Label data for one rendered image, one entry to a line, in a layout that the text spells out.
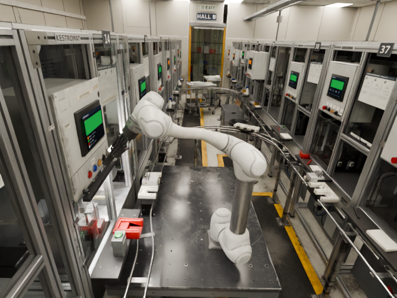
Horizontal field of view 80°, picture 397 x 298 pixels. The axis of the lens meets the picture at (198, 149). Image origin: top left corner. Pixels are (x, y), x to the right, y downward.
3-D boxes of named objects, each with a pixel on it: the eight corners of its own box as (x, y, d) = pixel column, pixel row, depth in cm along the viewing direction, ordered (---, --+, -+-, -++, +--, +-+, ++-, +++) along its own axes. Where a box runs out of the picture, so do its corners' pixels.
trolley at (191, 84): (189, 116, 690) (189, 82, 649) (184, 110, 738) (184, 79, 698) (217, 114, 716) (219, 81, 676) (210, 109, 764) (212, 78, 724)
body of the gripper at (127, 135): (123, 121, 115) (113, 135, 117) (128, 130, 109) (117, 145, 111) (136, 127, 120) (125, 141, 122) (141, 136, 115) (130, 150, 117)
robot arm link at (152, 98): (129, 110, 115) (130, 119, 104) (147, 84, 112) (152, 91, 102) (147, 121, 121) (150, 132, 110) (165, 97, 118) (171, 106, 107)
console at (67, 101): (83, 201, 101) (60, 94, 82) (15, 200, 100) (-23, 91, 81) (114, 158, 139) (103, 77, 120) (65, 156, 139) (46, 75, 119)
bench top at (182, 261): (280, 292, 143) (282, 288, 142) (105, 290, 141) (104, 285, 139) (239, 169, 279) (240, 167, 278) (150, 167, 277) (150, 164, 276)
